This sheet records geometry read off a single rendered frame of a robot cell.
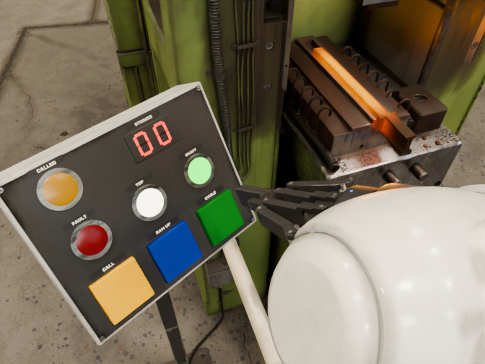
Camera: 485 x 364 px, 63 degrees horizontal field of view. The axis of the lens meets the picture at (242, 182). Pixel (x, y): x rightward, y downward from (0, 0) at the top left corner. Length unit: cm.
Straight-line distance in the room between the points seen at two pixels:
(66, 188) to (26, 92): 263
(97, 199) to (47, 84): 263
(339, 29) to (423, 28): 31
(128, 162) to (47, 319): 134
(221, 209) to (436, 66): 75
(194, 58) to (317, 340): 72
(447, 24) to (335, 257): 101
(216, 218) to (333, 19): 87
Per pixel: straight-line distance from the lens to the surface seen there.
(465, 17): 118
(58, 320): 186
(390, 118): 94
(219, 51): 82
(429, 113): 107
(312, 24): 134
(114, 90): 297
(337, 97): 103
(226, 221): 70
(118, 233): 62
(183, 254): 67
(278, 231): 48
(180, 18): 80
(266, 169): 111
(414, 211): 19
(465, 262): 18
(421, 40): 120
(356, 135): 96
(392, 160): 100
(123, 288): 64
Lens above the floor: 155
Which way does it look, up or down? 46 degrees down
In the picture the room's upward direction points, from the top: straight up
